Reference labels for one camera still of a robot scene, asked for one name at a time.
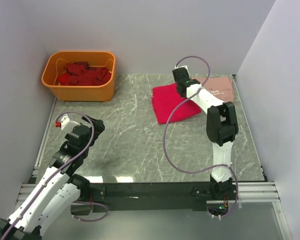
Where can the dark red t-shirt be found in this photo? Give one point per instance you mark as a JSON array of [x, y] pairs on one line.
[[81, 74]]

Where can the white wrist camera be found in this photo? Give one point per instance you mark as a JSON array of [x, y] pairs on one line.
[[181, 67], [65, 123]]

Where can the orange plastic basket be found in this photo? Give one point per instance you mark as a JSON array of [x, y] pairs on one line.
[[56, 66]]

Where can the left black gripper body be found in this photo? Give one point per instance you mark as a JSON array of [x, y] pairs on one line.
[[98, 129]]

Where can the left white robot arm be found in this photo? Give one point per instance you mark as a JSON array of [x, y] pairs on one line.
[[59, 186]]

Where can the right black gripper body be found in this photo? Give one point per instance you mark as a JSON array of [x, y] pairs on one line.
[[181, 96]]

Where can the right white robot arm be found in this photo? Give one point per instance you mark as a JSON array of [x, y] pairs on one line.
[[221, 128]]

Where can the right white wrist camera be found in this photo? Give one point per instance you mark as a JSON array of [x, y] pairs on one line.
[[181, 67]]

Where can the bright pink t-shirt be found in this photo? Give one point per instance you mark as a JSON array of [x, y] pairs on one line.
[[165, 99]]

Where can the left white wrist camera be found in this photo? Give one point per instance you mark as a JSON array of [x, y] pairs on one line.
[[65, 123]]

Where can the folded pink printed t-shirt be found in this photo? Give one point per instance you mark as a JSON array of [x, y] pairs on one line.
[[221, 88]]

